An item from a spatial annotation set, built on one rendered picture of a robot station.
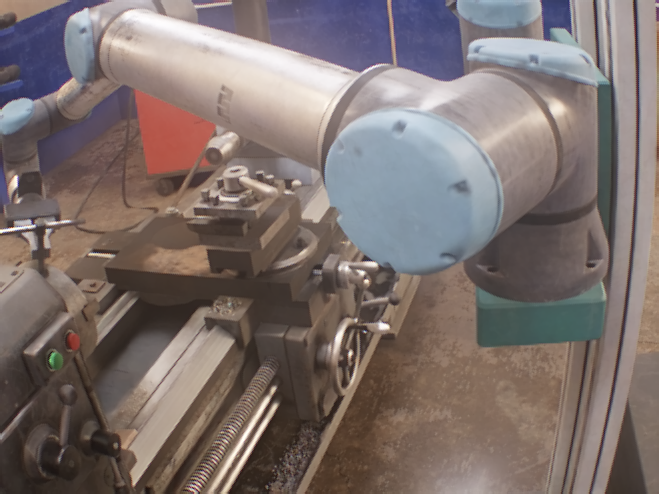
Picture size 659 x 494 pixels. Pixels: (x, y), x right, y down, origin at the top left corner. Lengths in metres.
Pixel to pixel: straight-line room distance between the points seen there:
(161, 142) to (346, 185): 4.23
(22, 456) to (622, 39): 1.04
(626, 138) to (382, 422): 2.02
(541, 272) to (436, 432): 1.94
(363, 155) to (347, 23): 5.28
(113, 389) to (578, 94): 1.48
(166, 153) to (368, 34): 1.92
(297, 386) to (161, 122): 3.10
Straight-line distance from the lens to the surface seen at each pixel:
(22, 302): 1.18
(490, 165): 0.63
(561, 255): 0.83
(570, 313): 0.85
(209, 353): 1.79
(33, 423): 1.16
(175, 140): 4.85
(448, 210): 0.62
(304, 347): 1.88
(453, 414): 2.81
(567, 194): 0.81
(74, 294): 1.50
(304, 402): 1.99
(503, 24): 1.22
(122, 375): 2.00
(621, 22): 0.91
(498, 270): 0.86
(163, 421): 1.62
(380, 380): 3.00
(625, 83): 0.92
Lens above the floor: 1.83
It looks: 27 degrees down
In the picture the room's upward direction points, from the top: 7 degrees counter-clockwise
